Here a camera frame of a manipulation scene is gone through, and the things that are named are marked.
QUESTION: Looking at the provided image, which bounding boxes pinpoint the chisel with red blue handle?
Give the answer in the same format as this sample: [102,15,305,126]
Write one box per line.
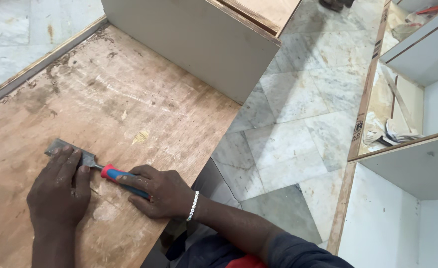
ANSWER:
[44,138,152,201]

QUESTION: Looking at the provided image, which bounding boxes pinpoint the white bead bracelet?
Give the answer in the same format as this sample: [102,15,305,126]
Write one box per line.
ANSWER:
[186,191,200,222]

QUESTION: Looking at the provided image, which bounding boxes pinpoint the thin wooden strip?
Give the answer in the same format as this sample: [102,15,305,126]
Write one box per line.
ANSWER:
[381,66,418,132]

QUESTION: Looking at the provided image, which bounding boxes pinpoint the person's grey trousers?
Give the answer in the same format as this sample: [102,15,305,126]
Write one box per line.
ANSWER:
[141,158,243,268]

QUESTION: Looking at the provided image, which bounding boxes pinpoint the person's left hand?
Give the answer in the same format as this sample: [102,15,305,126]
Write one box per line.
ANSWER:
[26,145,92,229]

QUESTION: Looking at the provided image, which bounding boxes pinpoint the grey laminate edge panel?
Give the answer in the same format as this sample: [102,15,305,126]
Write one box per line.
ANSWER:
[0,15,110,109]

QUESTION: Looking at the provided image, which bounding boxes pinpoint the crumpled paper scraps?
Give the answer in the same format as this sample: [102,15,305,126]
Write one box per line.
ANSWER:
[364,111,425,147]

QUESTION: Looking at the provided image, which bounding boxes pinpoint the white laminate cabinet box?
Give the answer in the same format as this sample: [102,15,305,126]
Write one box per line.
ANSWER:
[101,0,304,105]

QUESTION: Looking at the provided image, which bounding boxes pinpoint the person's dark blue shirt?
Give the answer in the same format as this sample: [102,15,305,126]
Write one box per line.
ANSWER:
[166,232,355,268]

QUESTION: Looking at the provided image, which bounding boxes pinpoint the white plywood shelf unit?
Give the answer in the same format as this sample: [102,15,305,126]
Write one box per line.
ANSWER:
[327,0,438,268]

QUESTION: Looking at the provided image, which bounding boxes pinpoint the heap of debris with red strip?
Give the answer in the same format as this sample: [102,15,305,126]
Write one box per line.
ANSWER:
[390,1,438,42]

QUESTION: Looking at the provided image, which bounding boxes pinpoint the large brown plywood board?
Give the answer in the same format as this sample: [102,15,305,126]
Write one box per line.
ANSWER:
[0,22,242,268]

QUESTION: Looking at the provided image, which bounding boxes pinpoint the person's right hand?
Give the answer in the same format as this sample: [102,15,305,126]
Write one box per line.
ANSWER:
[115,165,198,221]

